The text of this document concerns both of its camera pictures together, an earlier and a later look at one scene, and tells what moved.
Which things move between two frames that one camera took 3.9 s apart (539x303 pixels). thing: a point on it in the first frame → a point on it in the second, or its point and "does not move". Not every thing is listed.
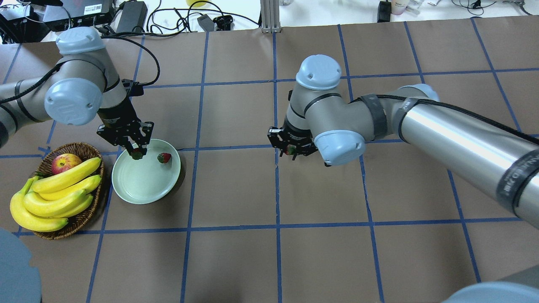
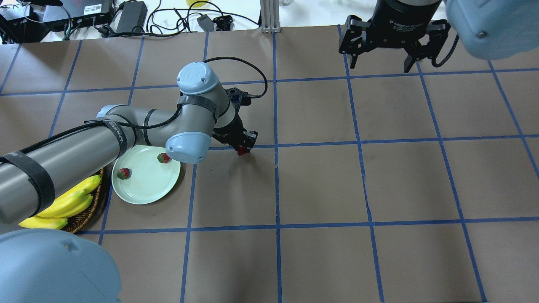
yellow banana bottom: (28, 219) does not move
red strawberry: (136, 154) → (123, 173)
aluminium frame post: (270, 11) does not move
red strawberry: (290, 150) → (241, 150)
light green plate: (142, 181) does not move
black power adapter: (133, 17) does not move
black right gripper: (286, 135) → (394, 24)
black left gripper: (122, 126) → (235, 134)
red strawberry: (164, 157) does not move
